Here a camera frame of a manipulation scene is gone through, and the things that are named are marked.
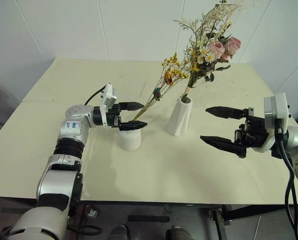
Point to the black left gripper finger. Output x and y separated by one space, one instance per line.
131 106
132 125

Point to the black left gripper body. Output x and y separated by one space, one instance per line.
113 117

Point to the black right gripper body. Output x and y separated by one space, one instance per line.
254 132

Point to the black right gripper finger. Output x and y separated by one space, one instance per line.
226 146
226 112

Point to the yellow dried flower bunch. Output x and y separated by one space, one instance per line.
172 72

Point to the pink rose bouquet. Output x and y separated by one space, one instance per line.
216 47

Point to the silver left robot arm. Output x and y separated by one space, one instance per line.
73 117

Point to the short white ceramic vase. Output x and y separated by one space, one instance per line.
130 140

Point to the tall white ceramic vase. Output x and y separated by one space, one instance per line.
180 120

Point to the straight brown twig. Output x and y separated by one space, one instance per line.
143 89

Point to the flat black rectangular bar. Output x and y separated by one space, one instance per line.
148 218

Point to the crumpled clear plastic wrapper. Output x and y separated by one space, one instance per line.
92 213

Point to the dark rounded shape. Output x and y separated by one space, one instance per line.
178 233
118 233

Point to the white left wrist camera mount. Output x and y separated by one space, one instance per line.
110 96

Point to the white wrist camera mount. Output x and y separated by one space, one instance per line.
280 107
110 96

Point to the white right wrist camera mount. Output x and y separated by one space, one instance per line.
280 107

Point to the rusty metal post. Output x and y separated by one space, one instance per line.
84 220
219 225

